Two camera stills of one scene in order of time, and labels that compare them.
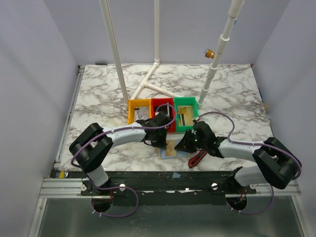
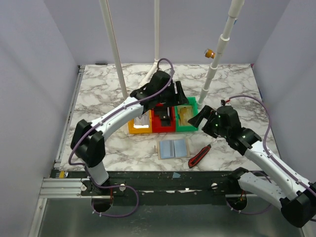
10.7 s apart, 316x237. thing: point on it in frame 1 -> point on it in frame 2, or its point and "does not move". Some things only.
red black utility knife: x=196 y=158 does not move
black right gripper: x=188 y=142 -> x=207 y=119
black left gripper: x=162 y=144 -> x=177 y=99
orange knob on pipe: x=209 y=54 does not move
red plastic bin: x=167 y=106 does not move
